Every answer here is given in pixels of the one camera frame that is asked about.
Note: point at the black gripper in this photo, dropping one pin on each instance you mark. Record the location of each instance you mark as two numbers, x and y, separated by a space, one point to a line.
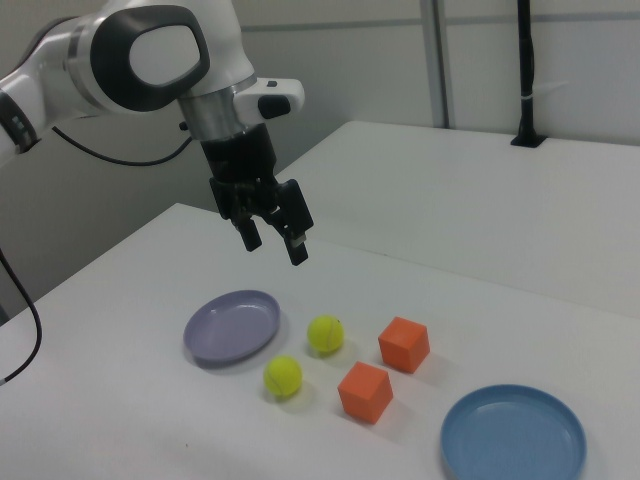
240 155

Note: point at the yellow tennis ball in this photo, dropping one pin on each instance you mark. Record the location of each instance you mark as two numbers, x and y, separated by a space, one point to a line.
282 376
325 336

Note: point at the orange cube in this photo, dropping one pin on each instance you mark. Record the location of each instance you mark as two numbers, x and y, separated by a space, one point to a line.
404 345
365 395

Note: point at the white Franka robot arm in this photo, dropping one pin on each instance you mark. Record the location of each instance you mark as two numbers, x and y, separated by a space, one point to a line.
165 55

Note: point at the purple plate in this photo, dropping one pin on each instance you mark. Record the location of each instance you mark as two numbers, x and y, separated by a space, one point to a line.
225 335

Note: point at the black pole with base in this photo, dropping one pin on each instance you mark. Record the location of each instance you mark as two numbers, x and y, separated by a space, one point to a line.
525 50

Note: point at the blue plate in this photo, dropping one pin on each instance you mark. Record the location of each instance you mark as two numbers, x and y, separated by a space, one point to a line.
515 440

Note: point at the grey partition post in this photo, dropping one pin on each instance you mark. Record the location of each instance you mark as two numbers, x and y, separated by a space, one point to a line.
442 60

